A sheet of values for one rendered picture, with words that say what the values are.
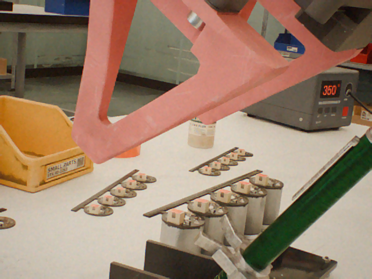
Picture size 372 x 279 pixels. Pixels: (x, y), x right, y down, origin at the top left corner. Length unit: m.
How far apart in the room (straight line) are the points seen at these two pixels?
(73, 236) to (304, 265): 0.17
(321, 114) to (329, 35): 0.77
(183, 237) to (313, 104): 0.64
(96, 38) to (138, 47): 6.16
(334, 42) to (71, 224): 0.33
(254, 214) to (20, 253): 0.16
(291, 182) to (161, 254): 0.43
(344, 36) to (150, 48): 6.05
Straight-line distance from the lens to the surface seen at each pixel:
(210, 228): 0.39
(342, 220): 0.62
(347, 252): 0.54
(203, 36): 0.18
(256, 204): 0.44
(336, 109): 1.04
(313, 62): 0.29
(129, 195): 0.60
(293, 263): 0.47
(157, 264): 0.30
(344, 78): 1.04
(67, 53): 6.58
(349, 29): 0.24
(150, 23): 6.28
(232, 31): 0.18
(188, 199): 0.41
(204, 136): 0.81
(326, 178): 0.24
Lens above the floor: 0.94
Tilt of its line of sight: 13 degrees down
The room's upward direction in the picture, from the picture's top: 6 degrees clockwise
